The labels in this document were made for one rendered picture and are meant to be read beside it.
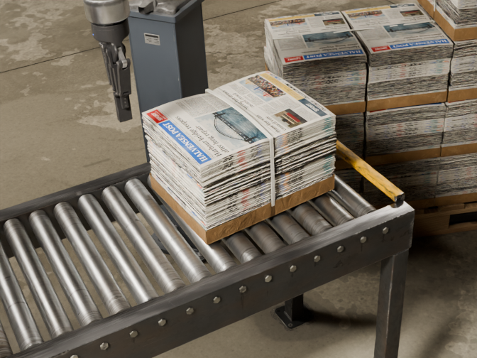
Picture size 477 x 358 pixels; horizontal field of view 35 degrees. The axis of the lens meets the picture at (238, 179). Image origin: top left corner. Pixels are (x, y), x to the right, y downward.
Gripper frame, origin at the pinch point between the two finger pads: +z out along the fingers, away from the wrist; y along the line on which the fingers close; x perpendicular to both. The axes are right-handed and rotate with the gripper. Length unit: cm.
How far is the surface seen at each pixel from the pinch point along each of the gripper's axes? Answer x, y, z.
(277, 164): -30.5, -13.9, 18.4
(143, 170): -9.1, 21.7, 33.4
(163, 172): -9.1, 5.6, 24.3
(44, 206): 18.7, 20.3, 33.4
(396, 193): -58, -24, 31
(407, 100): -111, 37, 50
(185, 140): -11.6, -5.1, 10.3
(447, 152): -127, 31, 74
